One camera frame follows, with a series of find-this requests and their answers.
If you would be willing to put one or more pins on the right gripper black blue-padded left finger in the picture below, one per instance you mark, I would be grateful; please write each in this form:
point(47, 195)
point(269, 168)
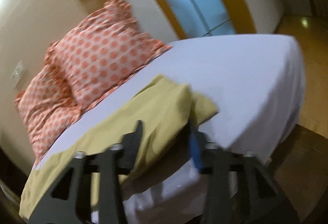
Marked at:
point(68, 199)

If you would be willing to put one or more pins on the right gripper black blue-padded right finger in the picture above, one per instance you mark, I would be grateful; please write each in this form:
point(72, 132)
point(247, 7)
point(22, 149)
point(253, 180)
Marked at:
point(239, 188)

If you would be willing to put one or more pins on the khaki pants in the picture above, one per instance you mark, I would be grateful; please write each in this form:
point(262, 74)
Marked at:
point(164, 107)

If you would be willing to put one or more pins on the left polka dot pillow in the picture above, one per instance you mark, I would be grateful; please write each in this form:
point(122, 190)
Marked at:
point(46, 107)

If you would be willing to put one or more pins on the polka dot pillow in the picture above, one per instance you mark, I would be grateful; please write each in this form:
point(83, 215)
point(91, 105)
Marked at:
point(103, 52)
point(46, 107)

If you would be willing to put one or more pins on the white bed sheet mattress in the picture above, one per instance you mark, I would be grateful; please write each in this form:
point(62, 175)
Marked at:
point(258, 83)

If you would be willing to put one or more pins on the right polka dot pillow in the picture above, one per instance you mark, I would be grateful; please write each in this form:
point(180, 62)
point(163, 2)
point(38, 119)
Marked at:
point(103, 52)

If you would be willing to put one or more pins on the white wall socket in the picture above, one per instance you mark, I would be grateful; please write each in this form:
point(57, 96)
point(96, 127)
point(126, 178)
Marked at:
point(17, 74)

